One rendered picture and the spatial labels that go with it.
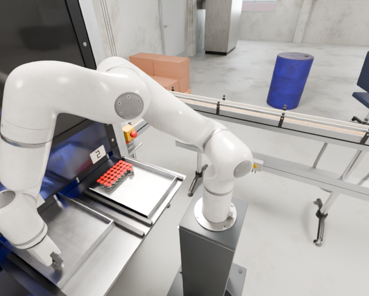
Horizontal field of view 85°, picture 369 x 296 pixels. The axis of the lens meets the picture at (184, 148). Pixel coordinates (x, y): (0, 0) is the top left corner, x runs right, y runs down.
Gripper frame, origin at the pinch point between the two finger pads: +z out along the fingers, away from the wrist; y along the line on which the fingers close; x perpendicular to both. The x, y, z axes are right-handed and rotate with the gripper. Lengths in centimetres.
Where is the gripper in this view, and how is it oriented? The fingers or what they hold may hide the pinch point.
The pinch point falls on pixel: (53, 260)
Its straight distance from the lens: 90.0
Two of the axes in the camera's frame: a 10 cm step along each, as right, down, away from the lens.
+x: 4.5, -5.5, 7.1
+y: 8.9, 2.5, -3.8
